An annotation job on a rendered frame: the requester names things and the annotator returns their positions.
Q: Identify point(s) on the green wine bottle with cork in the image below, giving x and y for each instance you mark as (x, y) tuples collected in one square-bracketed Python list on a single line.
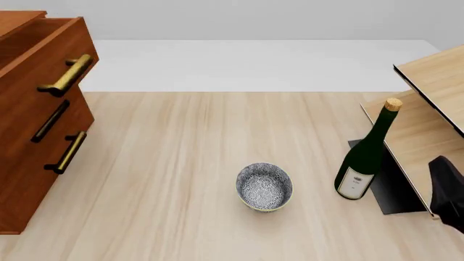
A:
[(362, 160)]

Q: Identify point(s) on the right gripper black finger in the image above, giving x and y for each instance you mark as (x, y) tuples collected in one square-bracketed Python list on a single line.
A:
[(446, 182)]

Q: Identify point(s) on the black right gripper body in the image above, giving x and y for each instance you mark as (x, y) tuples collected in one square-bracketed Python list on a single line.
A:
[(453, 216)]

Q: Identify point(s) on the blue patterned bowl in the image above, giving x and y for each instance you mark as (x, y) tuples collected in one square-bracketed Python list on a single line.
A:
[(264, 187)]

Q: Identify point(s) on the wooden cabinet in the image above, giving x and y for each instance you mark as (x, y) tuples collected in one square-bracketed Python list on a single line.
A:
[(11, 217)]

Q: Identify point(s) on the pale wooden rack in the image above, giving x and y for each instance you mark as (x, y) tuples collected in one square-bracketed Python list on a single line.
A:
[(417, 127)]

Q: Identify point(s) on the wooden cabinet drawer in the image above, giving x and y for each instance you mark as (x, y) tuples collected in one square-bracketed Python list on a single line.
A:
[(56, 126), (36, 187), (32, 62)]

